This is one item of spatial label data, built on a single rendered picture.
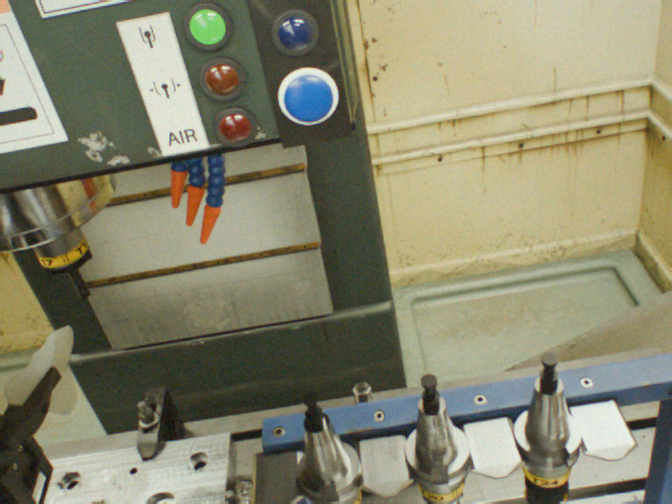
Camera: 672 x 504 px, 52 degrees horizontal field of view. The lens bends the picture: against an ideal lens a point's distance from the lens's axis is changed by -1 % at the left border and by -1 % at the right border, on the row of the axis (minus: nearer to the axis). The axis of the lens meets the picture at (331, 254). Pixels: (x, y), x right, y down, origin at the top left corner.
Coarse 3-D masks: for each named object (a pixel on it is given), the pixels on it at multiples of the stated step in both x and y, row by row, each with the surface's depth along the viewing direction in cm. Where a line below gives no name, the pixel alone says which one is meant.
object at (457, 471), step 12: (456, 432) 70; (408, 444) 70; (468, 444) 69; (408, 456) 69; (468, 456) 68; (420, 468) 68; (432, 468) 68; (444, 468) 67; (456, 468) 67; (468, 468) 69; (420, 480) 69; (432, 480) 68; (444, 480) 69; (456, 480) 68
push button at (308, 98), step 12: (288, 84) 41; (300, 84) 41; (312, 84) 41; (324, 84) 41; (288, 96) 41; (300, 96) 41; (312, 96) 41; (324, 96) 41; (288, 108) 42; (300, 108) 42; (312, 108) 42; (324, 108) 42; (300, 120) 42; (312, 120) 42
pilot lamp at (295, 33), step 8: (288, 24) 39; (296, 24) 39; (304, 24) 39; (280, 32) 39; (288, 32) 39; (296, 32) 39; (304, 32) 39; (280, 40) 40; (288, 40) 40; (296, 40) 40; (304, 40) 40; (288, 48) 40; (296, 48) 40
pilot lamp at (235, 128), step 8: (224, 120) 42; (232, 120) 42; (240, 120) 42; (248, 120) 43; (224, 128) 43; (232, 128) 43; (240, 128) 43; (248, 128) 43; (224, 136) 43; (232, 136) 43; (240, 136) 43; (248, 136) 43
